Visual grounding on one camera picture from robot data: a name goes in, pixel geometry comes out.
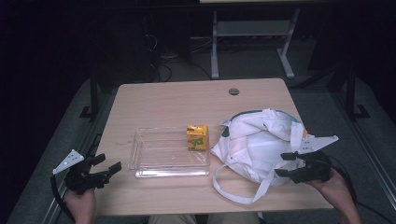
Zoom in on clear plastic box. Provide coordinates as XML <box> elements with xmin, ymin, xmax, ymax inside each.
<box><xmin>127</xmin><ymin>125</ymin><xmax>212</xmax><ymax>179</ymax></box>

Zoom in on person's left hand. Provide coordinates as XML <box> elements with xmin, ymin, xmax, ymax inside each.
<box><xmin>63</xmin><ymin>188</ymin><xmax>96</xmax><ymax>218</ymax></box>

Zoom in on yellow drink carton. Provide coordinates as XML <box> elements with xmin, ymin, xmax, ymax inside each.
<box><xmin>186</xmin><ymin>123</ymin><xmax>209</xmax><ymax>152</ymax></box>

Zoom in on black metal stand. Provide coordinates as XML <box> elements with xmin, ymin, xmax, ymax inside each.
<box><xmin>78</xmin><ymin>65</ymin><xmax>101</xmax><ymax>121</ymax></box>
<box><xmin>345</xmin><ymin>62</ymin><xmax>372</xmax><ymax>121</ymax></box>

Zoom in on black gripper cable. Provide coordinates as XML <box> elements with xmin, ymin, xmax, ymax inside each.
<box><xmin>49</xmin><ymin>173</ymin><xmax>76</xmax><ymax>223</ymax></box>
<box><xmin>328</xmin><ymin>155</ymin><xmax>396</xmax><ymax>220</ymax></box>

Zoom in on person's right hand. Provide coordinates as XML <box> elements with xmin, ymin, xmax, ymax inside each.
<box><xmin>306</xmin><ymin>169</ymin><xmax>351</xmax><ymax>202</ymax></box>

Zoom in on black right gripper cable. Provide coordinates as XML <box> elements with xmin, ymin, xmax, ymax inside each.
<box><xmin>328</xmin><ymin>155</ymin><xmax>396</xmax><ymax>220</ymax></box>

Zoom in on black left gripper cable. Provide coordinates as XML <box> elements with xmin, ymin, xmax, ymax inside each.
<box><xmin>49</xmin><ymin>173</ymin><xmax>76</xmax><ymax>223</ymax></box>

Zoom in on black floor cables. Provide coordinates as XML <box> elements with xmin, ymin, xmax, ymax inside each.
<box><xmin>146</xmin><ymin>32</ymin><xmax>213</xmax><ymax>83</ymax></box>

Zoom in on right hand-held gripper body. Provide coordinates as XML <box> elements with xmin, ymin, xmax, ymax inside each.
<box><xmin>288</xmin><ymin>134</ymin><xmax>340</xmax><ymax>185</ymax></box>

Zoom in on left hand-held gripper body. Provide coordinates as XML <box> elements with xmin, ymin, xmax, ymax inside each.
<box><xmin>51</xmin><ymin>148</ymin><xmax>110</xmax><ymax>196</ymax></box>

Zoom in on white cloth tote bag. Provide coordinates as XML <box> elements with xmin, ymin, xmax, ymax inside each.
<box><xmin>210</xmin><ymin>107</ymin><xmax>313</xmax><ymax>206</ymax></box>

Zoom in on aluminium frame rail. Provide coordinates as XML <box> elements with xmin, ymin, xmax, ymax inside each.
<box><xmin>41</xmin><ymin>90</ymin><xmax>119</xmax><ymax>224</ymax></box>
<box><xmin>330</xmin><ymin>91</ymin><xmax>396</xmax><ymax>203</ymax></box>

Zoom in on white metal desk frame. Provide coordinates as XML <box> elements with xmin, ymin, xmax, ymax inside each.
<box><xmin>199</xmin><ymin>0</ymin><xmax>312</xmax><ymax>80</ymax></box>

